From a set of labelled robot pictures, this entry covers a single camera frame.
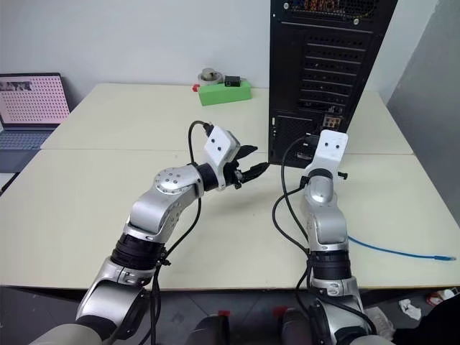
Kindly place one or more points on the crumpled white paper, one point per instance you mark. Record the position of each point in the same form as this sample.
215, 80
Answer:
409, 308

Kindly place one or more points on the laptop with pink screen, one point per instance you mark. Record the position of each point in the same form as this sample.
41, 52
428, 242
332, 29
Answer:
30, 100

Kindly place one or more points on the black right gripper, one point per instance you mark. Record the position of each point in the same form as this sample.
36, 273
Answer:
344, 175

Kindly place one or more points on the small black adapter box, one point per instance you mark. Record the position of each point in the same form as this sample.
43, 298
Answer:
233, 81

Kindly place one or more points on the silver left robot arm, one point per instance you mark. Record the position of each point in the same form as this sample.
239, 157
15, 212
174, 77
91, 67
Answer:
161, 212

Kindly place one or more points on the red and white wrapper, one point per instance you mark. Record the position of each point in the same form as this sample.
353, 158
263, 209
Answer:
440, 296

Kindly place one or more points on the grey tape roll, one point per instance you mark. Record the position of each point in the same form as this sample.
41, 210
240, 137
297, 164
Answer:
209, 77

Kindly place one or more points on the black computer tower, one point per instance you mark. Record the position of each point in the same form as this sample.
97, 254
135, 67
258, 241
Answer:
323, 72

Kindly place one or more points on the green foam block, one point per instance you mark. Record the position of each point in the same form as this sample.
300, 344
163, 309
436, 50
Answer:
224, 94

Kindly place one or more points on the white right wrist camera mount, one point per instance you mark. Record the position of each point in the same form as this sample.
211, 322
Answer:
328, 152

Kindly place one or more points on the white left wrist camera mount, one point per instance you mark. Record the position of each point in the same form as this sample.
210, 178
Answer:
220, 145

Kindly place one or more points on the small red object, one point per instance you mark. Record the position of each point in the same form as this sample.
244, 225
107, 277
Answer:
196, 88

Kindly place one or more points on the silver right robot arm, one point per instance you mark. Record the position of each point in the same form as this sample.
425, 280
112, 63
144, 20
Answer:
325, 219

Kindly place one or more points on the dark rounded shape red mark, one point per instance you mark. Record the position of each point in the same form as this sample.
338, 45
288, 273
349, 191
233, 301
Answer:
213, 328

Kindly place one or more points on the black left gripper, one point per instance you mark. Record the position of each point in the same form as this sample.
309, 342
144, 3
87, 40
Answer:
233, 171

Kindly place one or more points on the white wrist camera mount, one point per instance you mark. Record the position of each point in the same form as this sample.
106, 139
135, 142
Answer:
220, 145
328, 152

